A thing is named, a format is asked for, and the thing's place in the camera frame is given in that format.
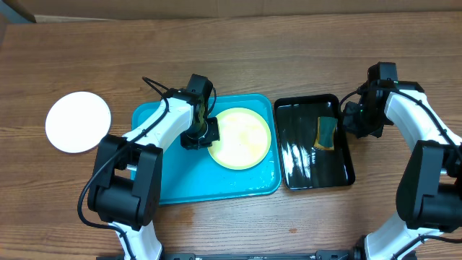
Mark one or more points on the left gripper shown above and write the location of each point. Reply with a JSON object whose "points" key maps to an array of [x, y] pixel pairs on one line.
{"points": [[188, 143]]}

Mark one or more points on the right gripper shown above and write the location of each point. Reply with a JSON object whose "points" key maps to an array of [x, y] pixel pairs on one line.
{"points": [[348, 121]]}

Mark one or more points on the green yellow sponge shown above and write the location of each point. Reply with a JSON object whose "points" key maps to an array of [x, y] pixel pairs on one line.
{"points": [[325, 133]]}

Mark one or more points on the yellow-green plate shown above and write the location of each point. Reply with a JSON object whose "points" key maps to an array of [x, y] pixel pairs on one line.
{"points": [[244, 139]]}

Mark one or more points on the white plate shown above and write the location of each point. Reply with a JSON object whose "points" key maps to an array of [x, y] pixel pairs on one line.
{"points": [[77, 122]]}

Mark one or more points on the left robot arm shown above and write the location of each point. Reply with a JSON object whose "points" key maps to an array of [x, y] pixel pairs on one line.
{"points": [[124, 190]]}

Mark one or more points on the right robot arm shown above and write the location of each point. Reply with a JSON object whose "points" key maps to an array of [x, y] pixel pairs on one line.
{"points": [[428, 198]]}

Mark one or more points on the teal plastic tray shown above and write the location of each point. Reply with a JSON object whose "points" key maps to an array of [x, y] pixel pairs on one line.
{"points": [[193, 176]]}

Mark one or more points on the black rectangular tray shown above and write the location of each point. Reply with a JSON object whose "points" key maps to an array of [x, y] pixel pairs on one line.
{"points": [[303, 165]]}

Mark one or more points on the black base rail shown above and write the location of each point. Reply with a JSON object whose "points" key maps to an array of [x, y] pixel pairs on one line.
{"points": [[318, 255]]}

